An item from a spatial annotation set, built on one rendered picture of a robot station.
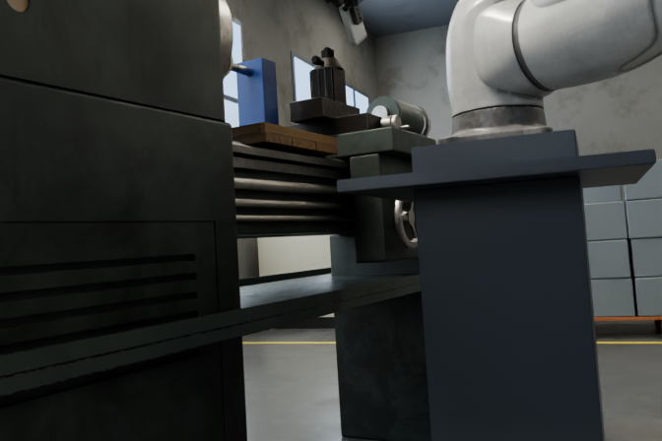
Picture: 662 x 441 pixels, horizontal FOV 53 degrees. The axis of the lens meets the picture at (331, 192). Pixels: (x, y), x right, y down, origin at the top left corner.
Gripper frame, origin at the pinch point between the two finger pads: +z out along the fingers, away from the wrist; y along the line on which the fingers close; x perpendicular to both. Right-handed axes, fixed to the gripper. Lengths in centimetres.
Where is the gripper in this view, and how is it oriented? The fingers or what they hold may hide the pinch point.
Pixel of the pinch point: (353, 22)
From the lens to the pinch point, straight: 111.7
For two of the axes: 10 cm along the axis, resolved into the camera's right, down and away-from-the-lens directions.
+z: 3.0, 7.1, 6.3
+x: -6.3, 6.5, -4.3
